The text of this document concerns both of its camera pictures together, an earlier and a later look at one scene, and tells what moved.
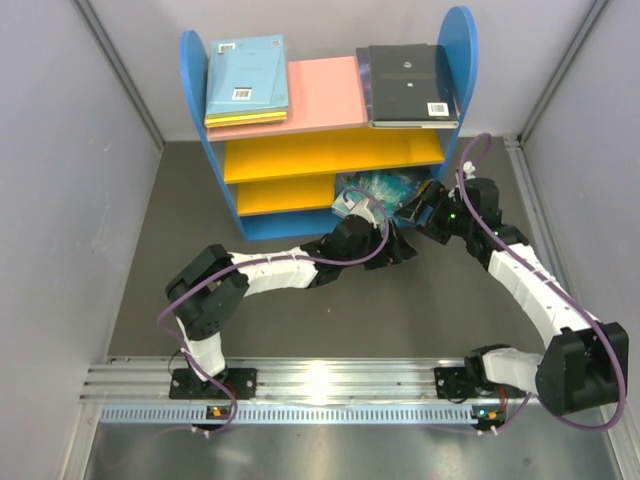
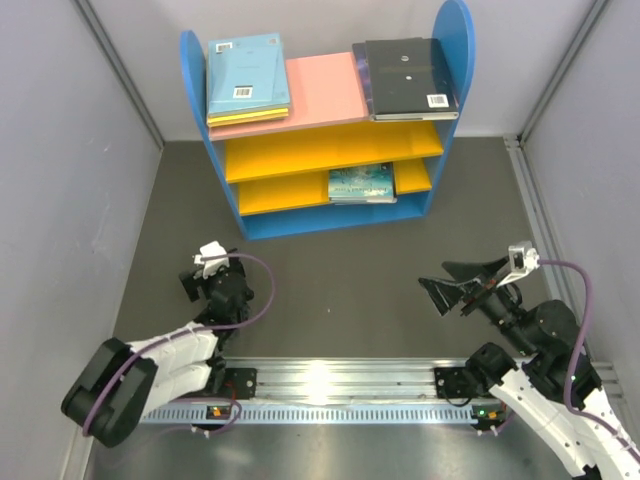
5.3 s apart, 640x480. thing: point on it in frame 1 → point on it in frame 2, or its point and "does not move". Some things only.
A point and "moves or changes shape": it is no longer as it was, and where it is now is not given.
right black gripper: (431, 195) → (468, 282)
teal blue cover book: (386, 189) moves or changes shape
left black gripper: (397, 249) → (191, 283)
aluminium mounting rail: (287, 381) does not move
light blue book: (246, 77) does not move
